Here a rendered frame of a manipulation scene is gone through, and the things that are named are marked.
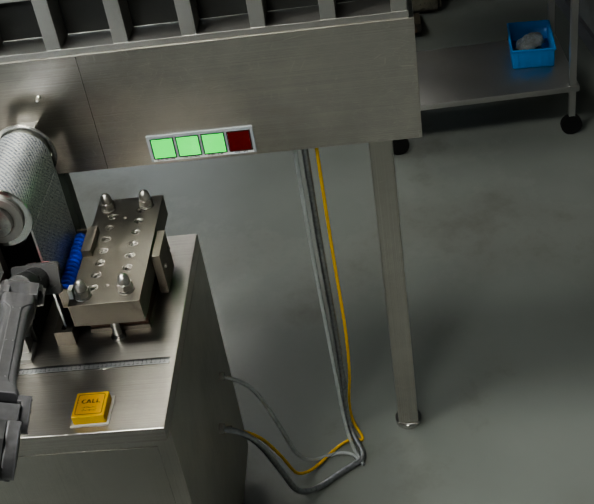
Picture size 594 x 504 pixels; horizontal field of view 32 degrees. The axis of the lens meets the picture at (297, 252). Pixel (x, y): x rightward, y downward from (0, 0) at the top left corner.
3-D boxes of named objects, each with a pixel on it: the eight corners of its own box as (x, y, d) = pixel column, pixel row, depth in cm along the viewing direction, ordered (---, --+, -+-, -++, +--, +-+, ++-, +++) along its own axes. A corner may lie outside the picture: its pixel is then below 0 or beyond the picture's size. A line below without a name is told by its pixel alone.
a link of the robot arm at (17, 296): (29, 416, 170) (-41, 409, 168) (26, 443, 173) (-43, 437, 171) (51, 278, 207) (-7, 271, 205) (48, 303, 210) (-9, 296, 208)
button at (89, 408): (73, 425, 216) (70, 417, 215) (80, 401, 222) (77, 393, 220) (106, 423, 215) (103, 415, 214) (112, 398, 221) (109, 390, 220)
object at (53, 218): (53, 297, 231) (30, 231, 220) (74, 234, 250) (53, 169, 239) (56, 297, 231) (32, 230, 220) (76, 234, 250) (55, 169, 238)
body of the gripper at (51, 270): (64, 291, 222) (53, 298, 215) (17, 295, 223) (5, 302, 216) (60, 261, 221) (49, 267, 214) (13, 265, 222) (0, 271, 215)
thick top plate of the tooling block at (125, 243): (74, 327, 230) (67, 306, 227) (105, 220, 262) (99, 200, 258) (145, 321, 229) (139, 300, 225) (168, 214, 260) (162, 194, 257)
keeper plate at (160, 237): (161, 293, 245) (150, 256, 239) (166, 266, 253) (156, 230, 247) (171, 292, 245) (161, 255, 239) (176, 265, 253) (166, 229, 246)
